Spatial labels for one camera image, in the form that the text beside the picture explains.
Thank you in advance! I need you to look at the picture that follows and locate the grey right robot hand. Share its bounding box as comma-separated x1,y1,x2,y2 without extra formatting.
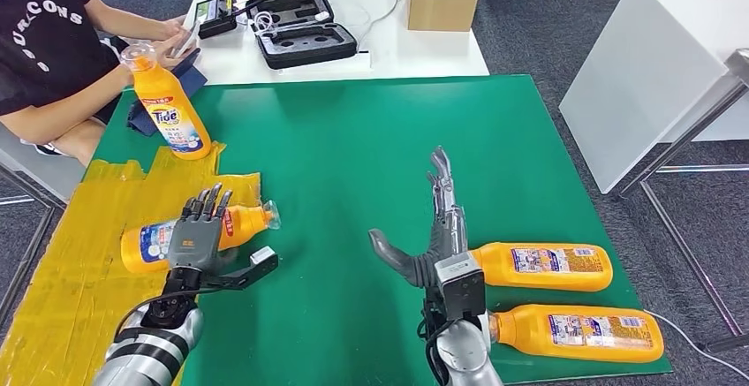
368,147,469,289

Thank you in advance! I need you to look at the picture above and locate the person's left hand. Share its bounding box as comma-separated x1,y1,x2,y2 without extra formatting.
153,15,192,42

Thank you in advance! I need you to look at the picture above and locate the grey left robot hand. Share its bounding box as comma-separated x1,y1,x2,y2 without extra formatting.
166,183,235,276

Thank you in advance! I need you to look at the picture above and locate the handheld tablet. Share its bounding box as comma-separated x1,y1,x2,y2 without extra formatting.
170,20,202,60

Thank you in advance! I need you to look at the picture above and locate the orange Tide detergent bottle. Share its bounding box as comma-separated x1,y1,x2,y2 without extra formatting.
119,41,212,161
488,304,665,365
121,200,282,275
471,242,614,292

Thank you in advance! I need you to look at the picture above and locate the black handheld device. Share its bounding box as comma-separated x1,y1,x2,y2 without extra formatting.
195,0,261,40

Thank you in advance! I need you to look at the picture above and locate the blue folio case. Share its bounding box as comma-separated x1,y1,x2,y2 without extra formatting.
126,49,208,138

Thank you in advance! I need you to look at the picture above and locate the person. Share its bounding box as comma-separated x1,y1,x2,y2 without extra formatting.
0,0,203,168

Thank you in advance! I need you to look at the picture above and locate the green table mat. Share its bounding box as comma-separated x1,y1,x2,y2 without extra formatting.
87,74,673,386

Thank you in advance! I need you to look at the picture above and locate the black foam-lined case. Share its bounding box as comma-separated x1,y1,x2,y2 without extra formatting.
246,0,358,71

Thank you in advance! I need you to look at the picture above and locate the yellow tape sheet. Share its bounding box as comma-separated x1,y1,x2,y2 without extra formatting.
0,134,262,386

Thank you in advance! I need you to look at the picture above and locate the white desk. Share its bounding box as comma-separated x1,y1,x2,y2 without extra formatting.
185,0,490,86

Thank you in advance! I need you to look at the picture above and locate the large white table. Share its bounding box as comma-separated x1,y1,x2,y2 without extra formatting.
558,0,749,195

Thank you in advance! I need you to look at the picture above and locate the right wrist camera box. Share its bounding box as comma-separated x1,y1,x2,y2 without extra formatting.
435,253,488,322

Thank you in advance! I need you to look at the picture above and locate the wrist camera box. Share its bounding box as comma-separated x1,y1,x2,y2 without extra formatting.
201,246,280,292
435,253,488,322

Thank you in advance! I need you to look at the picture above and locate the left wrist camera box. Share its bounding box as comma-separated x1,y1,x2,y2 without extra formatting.
201,246,280,292

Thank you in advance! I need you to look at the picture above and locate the coiled white charging cable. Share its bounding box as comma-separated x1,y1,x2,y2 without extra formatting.
253,10,332,36

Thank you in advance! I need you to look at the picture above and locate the thin white cable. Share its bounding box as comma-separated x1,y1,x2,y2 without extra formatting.
355,0,408,51

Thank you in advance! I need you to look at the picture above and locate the steel table frame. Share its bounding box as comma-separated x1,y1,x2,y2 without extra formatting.
617,48,749,354

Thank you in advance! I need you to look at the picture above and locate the long white cable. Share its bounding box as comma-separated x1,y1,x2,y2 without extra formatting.
643,308,749,380

